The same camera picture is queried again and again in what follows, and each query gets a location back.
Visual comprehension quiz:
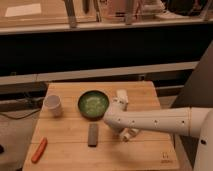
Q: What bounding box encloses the dark grey eraser block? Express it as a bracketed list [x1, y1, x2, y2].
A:
[87, 123, 99, 147]

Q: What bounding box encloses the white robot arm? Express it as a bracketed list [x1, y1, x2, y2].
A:
[103, 98, 213, 171]

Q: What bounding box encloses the white sponge block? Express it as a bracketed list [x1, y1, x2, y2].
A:
[116, 89, 129, 103]

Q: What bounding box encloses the green bowl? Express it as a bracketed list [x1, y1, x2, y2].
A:
[78, 90, 109, 120]

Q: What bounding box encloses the white plastic bottle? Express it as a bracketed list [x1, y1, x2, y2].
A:
[119, 128, 140, 142]

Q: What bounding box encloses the white paper cup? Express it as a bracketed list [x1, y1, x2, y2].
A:
[43, 95, 63, 117]

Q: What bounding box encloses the orange carrot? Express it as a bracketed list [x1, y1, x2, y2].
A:
[31, 137, 48, 163]

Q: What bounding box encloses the black cable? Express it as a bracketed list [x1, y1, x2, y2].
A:
[0, 108, 42, 121]

